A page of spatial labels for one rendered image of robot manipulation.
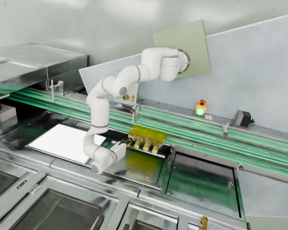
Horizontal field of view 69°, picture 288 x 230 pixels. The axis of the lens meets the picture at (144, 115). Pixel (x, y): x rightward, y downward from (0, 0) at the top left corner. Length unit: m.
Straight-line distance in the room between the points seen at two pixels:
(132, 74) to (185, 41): 0.51
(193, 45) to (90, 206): 1.07
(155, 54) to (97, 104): 0.35
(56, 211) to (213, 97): 1.16
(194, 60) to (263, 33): 0.42
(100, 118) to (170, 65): 0.43
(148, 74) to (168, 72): 0.12
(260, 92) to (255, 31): 0.38
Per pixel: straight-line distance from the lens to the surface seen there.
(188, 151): 1.58
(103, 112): 0.95
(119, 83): 0.92
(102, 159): 1.05
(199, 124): 1.42
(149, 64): 1.01
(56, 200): 1.24
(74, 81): 2.31
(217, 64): 1.47
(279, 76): 1.55
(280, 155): 1.59
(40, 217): 1.19
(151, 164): 1.38
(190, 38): 1.35
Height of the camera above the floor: 2.19
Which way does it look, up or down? 61 degrees down
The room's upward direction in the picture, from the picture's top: 146 degrees counter-clockwise
